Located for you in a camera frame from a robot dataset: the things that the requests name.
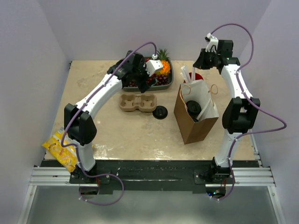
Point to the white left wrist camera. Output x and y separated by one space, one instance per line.
153 65

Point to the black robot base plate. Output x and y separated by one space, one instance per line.
143 175

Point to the black cup lid top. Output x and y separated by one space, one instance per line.
193 108

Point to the brown pulp cup carrier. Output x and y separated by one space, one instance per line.
129 102

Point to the orange pineapple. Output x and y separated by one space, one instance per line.
163 57

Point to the black spare cup lid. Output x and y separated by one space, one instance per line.
160 112

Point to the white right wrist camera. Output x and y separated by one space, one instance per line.
212 43

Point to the dark grape bunch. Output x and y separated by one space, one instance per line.
131 84
161 80

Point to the dark grape bunch right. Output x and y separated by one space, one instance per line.
161 80

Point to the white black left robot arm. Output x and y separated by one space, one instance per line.
78 119

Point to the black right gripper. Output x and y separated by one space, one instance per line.
200 63

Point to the red ribbed straw cup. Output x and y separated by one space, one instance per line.
197 76

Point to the black cup lid bottom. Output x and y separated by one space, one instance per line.
195 118

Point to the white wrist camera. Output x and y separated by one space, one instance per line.
212 43
153 65

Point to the brown white paper bag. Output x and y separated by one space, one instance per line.
195 131

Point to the yellow chips bag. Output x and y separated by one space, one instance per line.
67 156

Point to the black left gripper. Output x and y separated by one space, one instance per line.
143 85

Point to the dark grey fruit tray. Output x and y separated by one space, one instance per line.
155 88

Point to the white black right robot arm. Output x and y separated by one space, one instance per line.
238 117

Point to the dark grape bunch left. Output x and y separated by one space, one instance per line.
131 84

